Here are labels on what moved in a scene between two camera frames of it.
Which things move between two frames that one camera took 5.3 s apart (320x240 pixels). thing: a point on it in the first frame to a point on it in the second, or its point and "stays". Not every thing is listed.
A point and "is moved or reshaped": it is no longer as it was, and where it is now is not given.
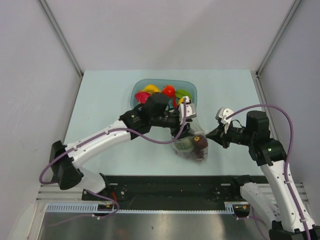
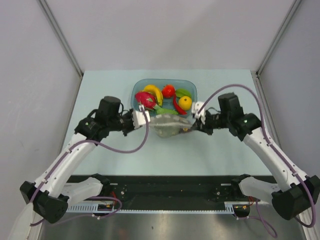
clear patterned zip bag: x=194 y=147 is moved or reshaped
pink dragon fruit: x=142 y=96 stays
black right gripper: x=219 y=135 to x=199 y=126
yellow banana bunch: x=151 y=88 stays
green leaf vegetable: x=181 y=93 stays
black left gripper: x=185 y=131 to x=132 y=126
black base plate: x=170 y=189 stays
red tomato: x=169 y=90 stays
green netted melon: x=186 y=144 to x=167 y=131
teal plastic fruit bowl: x=139 y=85 stays
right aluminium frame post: x=256 y=73 stays
